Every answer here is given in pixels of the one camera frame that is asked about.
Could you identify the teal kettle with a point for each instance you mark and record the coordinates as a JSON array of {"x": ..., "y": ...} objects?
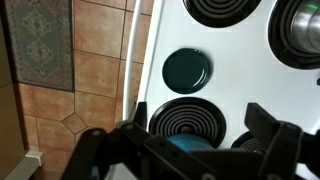
[{"x": 190, "y": 144}]

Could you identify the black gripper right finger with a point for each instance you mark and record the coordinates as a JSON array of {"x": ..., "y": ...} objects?
[{"x": 263, "y": 121}]

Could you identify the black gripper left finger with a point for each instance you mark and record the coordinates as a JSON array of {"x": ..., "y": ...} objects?
[{"x": 141, "y": 115}]

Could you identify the white electric stove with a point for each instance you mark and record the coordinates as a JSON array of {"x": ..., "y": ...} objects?
[{"x": 253, "y": 73}]

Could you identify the black coil stove burner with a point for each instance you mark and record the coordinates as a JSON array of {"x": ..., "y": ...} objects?
[
  {"x": 186, "y": 116},
  {"x": 280, "y": 40},
  {"x": 246, "y": 144},
  {"x": 220, "y": 11}
]

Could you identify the stainless steel kettle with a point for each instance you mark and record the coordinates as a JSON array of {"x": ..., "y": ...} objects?
[{"x": 308, "y": 28}]

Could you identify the patterned green floor rug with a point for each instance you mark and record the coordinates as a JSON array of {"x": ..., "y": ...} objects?
[{"x": 40, "y": 43}]

